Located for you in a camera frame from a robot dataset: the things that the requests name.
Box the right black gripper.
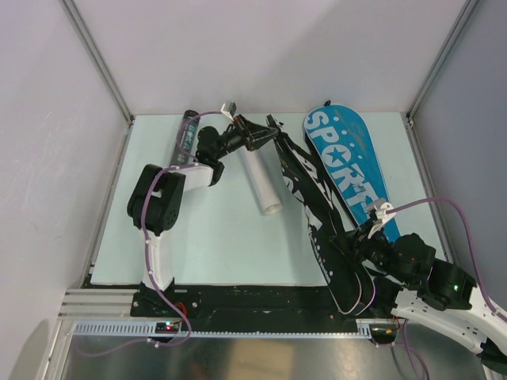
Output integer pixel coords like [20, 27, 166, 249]
[329, 218, 414, 286]

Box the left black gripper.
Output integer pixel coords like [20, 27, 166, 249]
[214, 115, 277, 160]

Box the white shuttlecock tube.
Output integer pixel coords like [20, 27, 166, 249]
[239, 147, 283, 215]

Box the black racket bag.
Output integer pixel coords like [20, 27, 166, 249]
[266, 115, 375, 317]

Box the black shuttlecock tube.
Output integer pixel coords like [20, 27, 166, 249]
[170, 110, 200, 166]

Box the blue racket bag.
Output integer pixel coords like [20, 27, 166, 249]
[303, 102, 389, 226]

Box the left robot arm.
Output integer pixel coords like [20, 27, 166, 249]
[127, 112, 282, 316]

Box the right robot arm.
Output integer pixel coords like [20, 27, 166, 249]
[330, 224, 506, 374]

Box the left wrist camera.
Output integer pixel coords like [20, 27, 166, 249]
[220, 101, 237, 121]

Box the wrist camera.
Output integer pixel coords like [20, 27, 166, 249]
[220, 101, 237, 121]
[367, 199, 396, 239]

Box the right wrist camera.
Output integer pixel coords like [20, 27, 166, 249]
[367, 199, 396, 239]

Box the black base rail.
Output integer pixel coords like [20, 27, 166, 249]
[130, 283, 397, 333]

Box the white cable duct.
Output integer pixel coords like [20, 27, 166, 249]
[74, 321, 372, 339]

